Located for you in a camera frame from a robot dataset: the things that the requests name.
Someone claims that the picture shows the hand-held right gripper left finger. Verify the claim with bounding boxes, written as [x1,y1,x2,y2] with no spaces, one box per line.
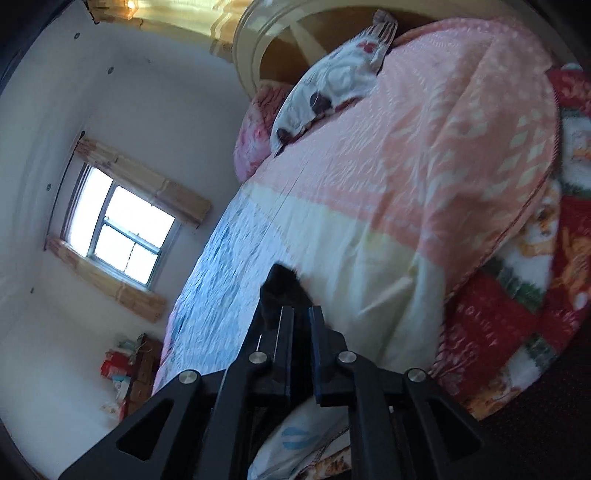
[58,305,296,480]

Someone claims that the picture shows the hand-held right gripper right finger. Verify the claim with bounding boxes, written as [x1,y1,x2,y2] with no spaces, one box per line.
[308,305,506,480]

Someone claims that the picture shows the black pants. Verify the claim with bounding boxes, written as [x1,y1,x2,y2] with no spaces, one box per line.
[259,263,315,334]

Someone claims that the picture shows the bed with blue patterned sheet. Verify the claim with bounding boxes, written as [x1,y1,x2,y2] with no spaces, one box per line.
[152,182,296,398]

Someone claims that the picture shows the white pillow with blue print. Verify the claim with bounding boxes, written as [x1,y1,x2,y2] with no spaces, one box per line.
[247,397,356,480]

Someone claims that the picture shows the wooden desk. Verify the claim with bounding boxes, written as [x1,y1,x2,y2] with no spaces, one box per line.
[117,335,164,423]

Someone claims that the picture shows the red printed fleece blanket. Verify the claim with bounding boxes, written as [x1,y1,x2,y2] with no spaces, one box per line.
[427,65,591,421]

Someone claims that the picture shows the pink cream patterned quilt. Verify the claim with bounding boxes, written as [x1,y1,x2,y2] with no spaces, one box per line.
[242,16,561,379]

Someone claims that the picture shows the red gift bag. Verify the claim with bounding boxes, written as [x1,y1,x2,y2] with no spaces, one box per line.
[100,351,139,379]

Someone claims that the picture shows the beige curtain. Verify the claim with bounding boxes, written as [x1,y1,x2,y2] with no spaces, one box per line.
[46,235,168,324]
[74,136,213,227]

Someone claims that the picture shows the window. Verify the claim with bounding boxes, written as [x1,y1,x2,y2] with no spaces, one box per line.
[62,161,181,291]

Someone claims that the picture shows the pink pillow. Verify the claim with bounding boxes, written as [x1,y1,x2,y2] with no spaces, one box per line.
[235,83,289,183]

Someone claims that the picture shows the white floral pillow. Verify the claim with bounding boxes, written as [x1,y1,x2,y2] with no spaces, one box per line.
[270,9,399,158]

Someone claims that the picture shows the black curtain rod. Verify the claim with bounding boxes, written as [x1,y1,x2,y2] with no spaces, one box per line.
[48,131,88,250]

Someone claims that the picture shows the cream wooden headboard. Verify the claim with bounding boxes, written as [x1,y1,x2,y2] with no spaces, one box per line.
[232,0,578,100]

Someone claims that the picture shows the yellow curtain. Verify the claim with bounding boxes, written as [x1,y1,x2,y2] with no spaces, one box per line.
[88,0,252,61]

